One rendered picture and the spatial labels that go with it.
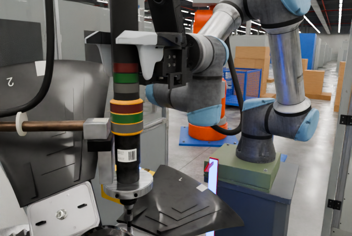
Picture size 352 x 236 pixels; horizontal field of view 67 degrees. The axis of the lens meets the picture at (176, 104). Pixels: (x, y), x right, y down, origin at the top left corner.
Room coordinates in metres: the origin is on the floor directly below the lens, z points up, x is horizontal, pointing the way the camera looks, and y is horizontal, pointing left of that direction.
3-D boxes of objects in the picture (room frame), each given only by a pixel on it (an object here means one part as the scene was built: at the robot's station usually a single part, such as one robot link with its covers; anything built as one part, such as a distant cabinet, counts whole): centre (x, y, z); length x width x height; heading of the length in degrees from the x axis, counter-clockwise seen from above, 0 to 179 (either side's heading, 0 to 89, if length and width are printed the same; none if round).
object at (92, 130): (0.35, 0.08, 1.32); 0.09 x 0.07 x 0.10; 96
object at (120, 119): (0.35, 0.07, 1.38); 0.04 x 0.04 x 0.01
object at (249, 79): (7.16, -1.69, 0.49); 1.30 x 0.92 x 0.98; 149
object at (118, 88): (0.35, 0.07, 1.42); 0.03 x 0.03 x 0.01
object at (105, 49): (0.37, 0.09, 1.46); 0.09 x 0.03 x 0.06; 141
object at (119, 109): (0.35, 0.07, 1.39); 0.04 x 0.04 x 0.01
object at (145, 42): (0.34, 0.04, 1.46); 0.09 x 0.03 x 0.06; 161
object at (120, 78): (0.35, 0.07, 1.43); 0.03 x 0.03 x 0.01
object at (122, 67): (0.35, 0.07, 1.45); 0.03 x 0.03 x 0.01
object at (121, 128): (0.35, 0.07, 1.37); 0.04 x 0.04 x 0.01
